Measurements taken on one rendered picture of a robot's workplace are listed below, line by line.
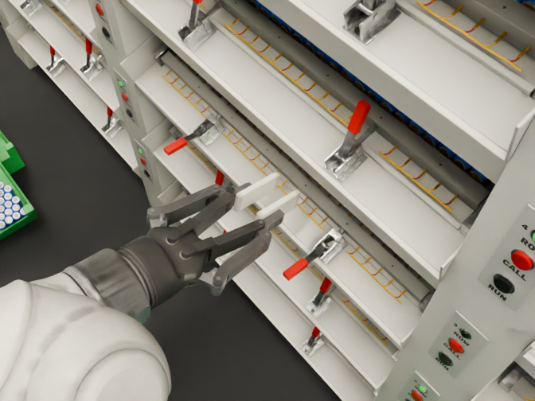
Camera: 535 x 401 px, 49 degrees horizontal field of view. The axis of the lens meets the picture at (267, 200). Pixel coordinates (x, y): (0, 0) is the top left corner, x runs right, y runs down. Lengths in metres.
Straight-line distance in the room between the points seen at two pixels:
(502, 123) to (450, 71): 0.06
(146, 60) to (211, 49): 0.27
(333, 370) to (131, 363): 0.78
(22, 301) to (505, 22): 0.39
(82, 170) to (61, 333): 1.17
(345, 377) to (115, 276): 0.64
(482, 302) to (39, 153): 1.28
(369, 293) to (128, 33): 0.54
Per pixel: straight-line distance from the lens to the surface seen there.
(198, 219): 0.69
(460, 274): 0.57
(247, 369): 1.27
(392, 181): 0.64
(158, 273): 0.63
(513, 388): 0.78
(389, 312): 0.79
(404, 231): 0.62
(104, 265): 0.61
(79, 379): 0.39
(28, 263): 1.47
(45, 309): 0.43
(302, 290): 1.00
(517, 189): 0.46
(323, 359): 1.16
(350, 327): 0.97
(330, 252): 0.79
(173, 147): 0.89
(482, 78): 0.48
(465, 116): 0.46
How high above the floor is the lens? 1.21
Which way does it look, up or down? 57 degrees down
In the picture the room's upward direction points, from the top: straight up
